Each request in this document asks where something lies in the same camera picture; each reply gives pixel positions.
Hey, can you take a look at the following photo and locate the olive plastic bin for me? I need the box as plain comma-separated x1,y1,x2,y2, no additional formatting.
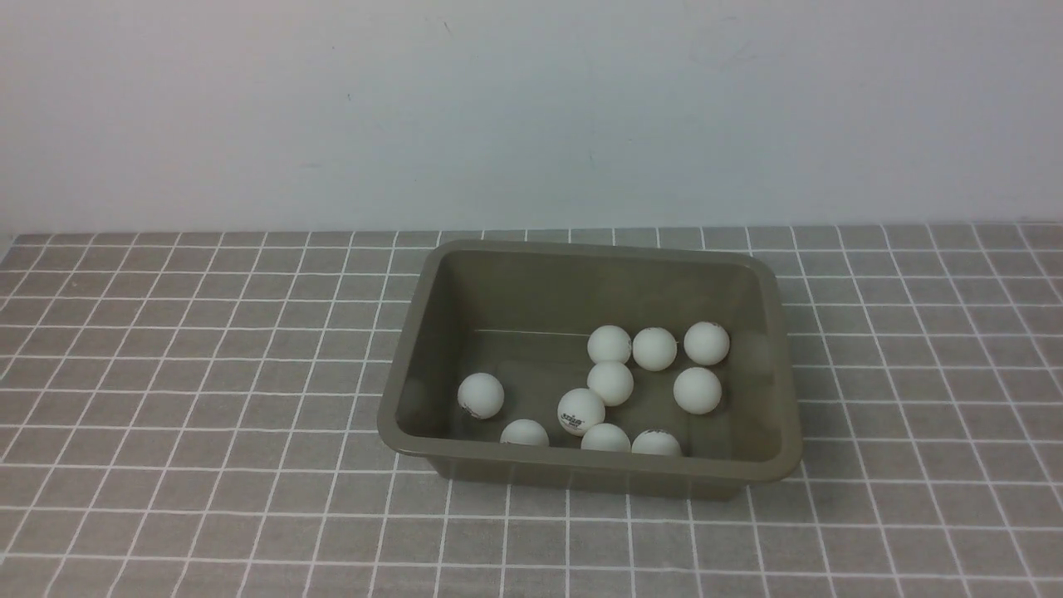
377,239,804,500

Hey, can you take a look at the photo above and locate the white ball group hidden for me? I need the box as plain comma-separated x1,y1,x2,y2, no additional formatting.
684,321,732,368

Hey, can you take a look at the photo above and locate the white ball group printed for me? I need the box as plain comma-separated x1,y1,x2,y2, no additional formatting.
631,430,684,457

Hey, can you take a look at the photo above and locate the grey checked tablecloth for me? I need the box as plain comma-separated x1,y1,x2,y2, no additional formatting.
1,223,1062,597

